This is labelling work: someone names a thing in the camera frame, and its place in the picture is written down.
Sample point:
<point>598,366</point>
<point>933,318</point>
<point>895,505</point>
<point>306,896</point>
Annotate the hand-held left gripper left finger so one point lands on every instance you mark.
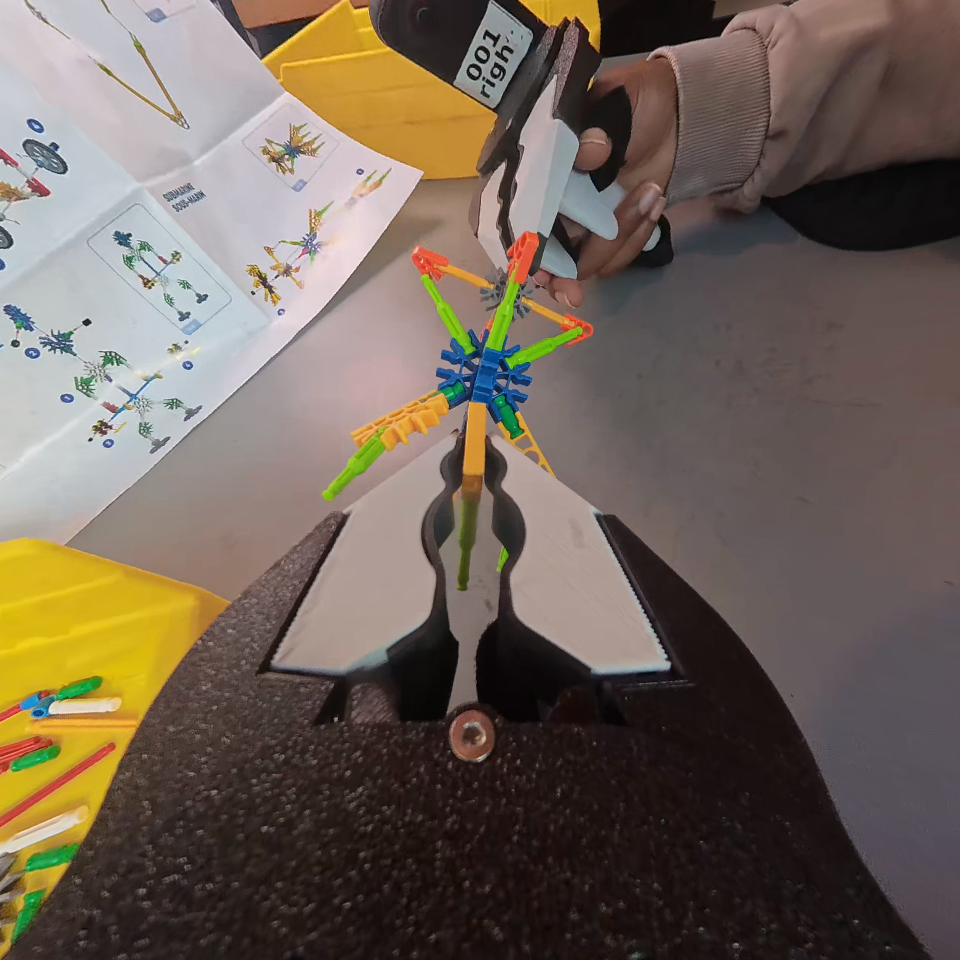
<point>360,600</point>

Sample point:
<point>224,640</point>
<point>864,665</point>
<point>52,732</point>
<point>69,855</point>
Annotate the colourful toy construction model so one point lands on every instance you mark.
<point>484,375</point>

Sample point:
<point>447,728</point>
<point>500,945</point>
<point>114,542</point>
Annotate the black chair armrest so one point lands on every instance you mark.
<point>862,202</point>

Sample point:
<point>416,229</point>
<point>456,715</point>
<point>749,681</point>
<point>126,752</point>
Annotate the yellow storage bin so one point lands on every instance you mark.
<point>375,97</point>
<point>90,615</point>

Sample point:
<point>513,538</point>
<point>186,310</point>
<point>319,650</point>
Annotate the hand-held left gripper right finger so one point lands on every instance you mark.
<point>585,600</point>

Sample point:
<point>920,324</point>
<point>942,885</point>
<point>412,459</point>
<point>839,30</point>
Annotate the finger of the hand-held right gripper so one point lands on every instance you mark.
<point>491,217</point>
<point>544,165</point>

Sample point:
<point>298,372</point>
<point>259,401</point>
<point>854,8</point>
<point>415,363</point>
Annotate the printed instruction sheet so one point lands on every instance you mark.
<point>150,262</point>

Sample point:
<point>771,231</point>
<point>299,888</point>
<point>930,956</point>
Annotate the grey desk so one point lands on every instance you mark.
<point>750,412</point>

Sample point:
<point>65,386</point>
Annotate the person's right forearm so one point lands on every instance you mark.
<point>787,90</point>

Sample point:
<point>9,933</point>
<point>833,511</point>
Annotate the person's right hand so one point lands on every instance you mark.
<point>652,135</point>

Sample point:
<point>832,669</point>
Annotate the scattered loose toy pieces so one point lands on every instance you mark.
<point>75,705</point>

